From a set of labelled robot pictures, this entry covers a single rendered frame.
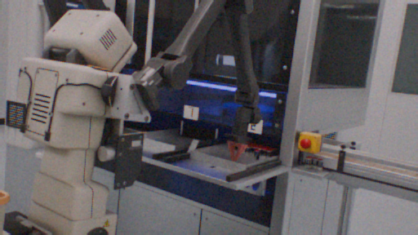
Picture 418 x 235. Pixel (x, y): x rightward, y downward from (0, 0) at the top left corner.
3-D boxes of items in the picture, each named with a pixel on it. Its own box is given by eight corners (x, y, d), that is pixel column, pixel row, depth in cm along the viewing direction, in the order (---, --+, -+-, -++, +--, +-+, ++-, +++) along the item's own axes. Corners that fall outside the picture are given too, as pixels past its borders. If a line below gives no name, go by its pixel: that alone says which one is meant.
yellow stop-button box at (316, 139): (304, 148, 179) (306, 130, 178) (321, 152, 175) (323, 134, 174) (296, 150, 173) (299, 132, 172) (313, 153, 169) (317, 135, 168)
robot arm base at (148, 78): (112, 79, 113) (144, 85, 106) (131, 62, 118) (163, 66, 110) (124, 104, 118) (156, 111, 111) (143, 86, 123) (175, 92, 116)
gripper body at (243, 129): (251, 143, 164) (255, 124, 164) (238, 141, 155) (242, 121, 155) (237, 139, 167) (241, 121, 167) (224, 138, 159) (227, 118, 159)
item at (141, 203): (112, 191, 385) (119, 94, 373) (340, 281, 270) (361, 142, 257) (1, 221, 304) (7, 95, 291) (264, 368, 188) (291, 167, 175)
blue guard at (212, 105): (15, 79, 287) (15, 51, 284) (282, 136, 178) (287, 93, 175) (14, 79, 286) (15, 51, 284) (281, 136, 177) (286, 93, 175)
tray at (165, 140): (177, 135, 219) (178, 127, 219) (220, 144, 205) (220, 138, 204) (129, 141, 192) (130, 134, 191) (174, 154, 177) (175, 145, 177)
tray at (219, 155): (233, 148, 200) (234, 141, 200) (284, 161, 186) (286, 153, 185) (189, 158, 173) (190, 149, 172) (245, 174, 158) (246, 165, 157)
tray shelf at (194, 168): (170, 136, 222) (170, 132, 222) (295, 168, 183) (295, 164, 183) (96, 147, 183) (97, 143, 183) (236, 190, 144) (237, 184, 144)
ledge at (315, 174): (304, 167, 187) (305, 163, 187) (334, 175, 180) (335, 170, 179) (291, 172, 176) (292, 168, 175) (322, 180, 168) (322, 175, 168)
